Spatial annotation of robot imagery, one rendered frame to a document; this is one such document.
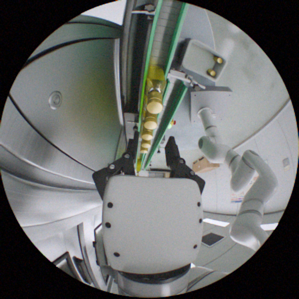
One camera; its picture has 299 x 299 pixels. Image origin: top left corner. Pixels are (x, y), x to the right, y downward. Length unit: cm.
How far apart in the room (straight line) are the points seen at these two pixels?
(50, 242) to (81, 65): 30
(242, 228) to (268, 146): 353
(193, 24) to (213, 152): 65
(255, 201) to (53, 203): 38
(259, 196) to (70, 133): 41
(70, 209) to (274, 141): 382
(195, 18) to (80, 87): 60
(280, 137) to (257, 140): 98
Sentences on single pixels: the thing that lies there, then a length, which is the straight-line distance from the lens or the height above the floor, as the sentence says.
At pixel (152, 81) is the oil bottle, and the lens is 25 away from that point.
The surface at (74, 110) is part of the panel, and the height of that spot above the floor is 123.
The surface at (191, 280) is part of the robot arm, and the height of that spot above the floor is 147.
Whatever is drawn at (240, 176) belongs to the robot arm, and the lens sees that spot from 36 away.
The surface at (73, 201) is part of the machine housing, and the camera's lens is 19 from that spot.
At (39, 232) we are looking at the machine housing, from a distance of 18.
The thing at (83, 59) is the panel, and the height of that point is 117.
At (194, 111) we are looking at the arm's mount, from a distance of 71.
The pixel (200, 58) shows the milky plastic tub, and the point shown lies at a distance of 59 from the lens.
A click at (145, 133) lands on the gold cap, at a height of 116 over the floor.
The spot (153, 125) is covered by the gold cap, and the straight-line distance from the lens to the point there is 23.
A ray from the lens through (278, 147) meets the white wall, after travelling 366.
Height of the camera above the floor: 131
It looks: 26 degrees down
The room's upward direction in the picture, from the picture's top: 176 degrees counter-clockwise
